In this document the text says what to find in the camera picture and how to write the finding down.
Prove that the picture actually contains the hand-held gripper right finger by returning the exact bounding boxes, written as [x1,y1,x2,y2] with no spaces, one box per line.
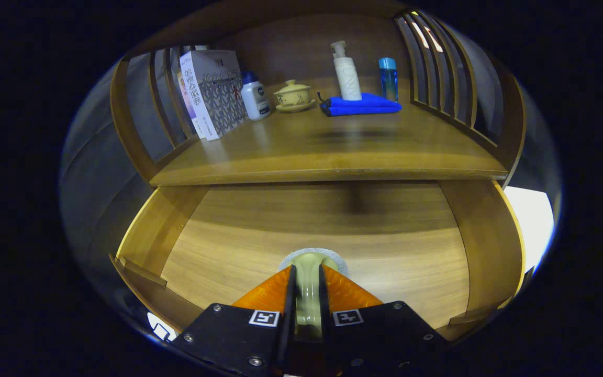
[318,264,451,377]

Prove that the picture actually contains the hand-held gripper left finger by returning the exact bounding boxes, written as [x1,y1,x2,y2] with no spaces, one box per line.
[171,264,298,377]

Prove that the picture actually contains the green handled grey scrubbing block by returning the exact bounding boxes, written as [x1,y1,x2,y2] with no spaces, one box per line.
[279,248,349,341]

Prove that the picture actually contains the brown wooden drawer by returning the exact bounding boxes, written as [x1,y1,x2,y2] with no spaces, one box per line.
[109,181,527,343]

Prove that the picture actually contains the brown wooden countertop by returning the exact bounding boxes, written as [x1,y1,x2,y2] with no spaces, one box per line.
[150,79,509,186]

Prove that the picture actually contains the white plastic drawer unit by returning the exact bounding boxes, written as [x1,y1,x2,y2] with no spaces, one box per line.
[503,186,556,273]

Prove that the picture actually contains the brown wooden cabinet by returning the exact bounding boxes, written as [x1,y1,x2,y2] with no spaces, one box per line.
[109,0,527,189]

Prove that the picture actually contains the blue folded cloth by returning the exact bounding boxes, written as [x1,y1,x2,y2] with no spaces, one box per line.
[318,93,403,117]

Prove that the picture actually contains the white bottle with blue cap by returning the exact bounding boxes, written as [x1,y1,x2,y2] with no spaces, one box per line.
[241,72,272,121]

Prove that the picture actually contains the yellow lidded teacup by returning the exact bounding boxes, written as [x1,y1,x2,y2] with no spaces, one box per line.
[273,80,316,113]

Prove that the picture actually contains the thin purple book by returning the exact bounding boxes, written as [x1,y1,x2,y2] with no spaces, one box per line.
[176,71,207,139]

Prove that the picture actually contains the white pump bottle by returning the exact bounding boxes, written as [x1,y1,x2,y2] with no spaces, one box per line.
[331,41,363,101]

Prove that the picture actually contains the thick white book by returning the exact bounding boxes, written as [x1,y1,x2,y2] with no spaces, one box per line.
[180,50,248,141]

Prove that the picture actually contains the clear blue bottle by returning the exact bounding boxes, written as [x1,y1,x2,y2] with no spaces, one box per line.
[378,58,399,103]

